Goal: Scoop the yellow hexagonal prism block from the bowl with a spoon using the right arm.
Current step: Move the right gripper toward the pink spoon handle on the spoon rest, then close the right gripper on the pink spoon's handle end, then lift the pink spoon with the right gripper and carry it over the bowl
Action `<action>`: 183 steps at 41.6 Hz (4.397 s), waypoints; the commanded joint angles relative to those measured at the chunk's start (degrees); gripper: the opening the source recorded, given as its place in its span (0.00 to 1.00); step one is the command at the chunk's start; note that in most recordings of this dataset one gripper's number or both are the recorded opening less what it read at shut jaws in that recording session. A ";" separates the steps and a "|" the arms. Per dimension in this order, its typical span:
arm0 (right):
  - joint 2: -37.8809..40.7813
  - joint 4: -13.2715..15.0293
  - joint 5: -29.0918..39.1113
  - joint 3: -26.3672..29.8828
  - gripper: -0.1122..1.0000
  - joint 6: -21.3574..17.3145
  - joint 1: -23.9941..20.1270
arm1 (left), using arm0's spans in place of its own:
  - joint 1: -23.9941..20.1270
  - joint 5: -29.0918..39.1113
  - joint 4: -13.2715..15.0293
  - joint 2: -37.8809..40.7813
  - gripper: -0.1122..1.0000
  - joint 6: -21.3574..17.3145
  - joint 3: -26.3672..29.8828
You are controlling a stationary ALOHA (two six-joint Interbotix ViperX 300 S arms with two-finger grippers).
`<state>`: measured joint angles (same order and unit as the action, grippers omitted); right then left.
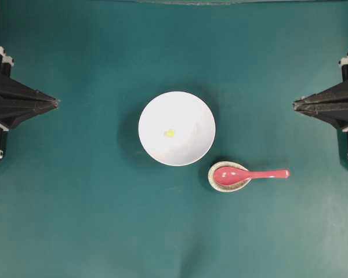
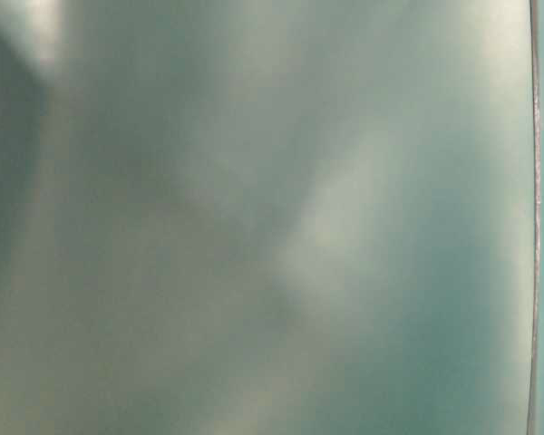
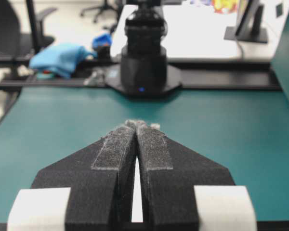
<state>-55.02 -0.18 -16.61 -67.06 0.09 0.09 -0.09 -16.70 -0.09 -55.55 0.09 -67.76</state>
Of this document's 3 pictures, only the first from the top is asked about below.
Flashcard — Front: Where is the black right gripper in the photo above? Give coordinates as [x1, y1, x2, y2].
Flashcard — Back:
[292, 52, 348, 160]

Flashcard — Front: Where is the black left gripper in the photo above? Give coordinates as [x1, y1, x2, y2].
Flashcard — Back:
[0, 46, 59, 160]

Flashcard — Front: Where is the pink ceramic spoon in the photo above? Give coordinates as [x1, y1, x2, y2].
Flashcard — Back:
[213, 166, 290, 186]

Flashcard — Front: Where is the speckled beige spoon rest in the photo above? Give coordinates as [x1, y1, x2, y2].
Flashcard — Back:
[208, 161, 250, 193]

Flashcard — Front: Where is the white round bowl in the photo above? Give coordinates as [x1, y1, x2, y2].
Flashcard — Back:
[138, 92, 216, 167]

